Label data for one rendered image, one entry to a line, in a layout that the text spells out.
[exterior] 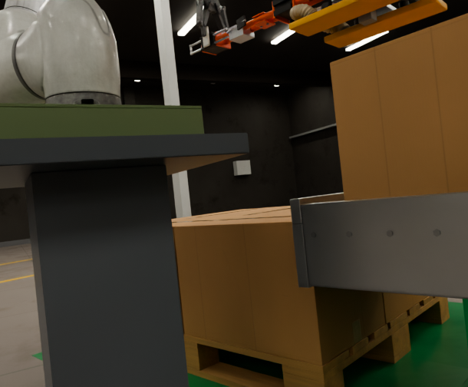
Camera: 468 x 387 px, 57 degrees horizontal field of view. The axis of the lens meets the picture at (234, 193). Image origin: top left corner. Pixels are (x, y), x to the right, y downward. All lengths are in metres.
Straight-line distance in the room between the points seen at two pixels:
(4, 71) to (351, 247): 0.83
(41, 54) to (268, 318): 0.93
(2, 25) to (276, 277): 0.94
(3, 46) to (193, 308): 1.02
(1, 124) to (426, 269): 0.77
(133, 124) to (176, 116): 0.08
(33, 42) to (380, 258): 0.83
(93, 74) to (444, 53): 0.73
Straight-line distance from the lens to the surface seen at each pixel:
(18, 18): 1.14
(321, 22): 1.30
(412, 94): 1.06
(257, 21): 1.55
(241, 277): 1.39
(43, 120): 0.75
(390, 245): 0.92
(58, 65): 0.94
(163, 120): 0.79
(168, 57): 4.98
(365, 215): 0.93
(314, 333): 1.26
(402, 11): 1.37
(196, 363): 1.67
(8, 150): 0.71
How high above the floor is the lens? 0.63
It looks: level
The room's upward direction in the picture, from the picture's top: 6 degrees counter-clockwise
